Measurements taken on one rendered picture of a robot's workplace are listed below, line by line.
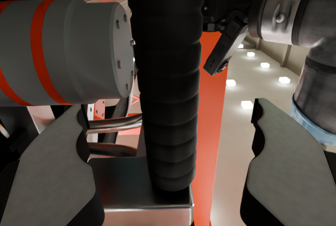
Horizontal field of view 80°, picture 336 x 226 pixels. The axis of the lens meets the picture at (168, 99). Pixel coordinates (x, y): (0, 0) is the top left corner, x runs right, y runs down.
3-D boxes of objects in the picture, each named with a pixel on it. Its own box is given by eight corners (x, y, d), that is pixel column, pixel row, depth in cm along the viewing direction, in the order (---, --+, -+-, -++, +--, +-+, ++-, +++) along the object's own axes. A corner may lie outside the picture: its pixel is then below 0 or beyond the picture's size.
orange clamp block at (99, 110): (65, 117, 54) (80, 122, 62) (94, 116, 54) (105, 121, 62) (68, 91, 55) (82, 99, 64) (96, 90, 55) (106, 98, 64)
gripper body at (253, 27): (213, -26, 36) (287, -30, 28) (210, 25, 40) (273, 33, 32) (185, -26, 31) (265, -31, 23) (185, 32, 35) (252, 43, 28)
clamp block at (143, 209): (63, 210, 14) (82, 249, 16) (195, 207, 14) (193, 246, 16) (88, 156, 18) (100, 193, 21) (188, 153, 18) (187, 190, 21)
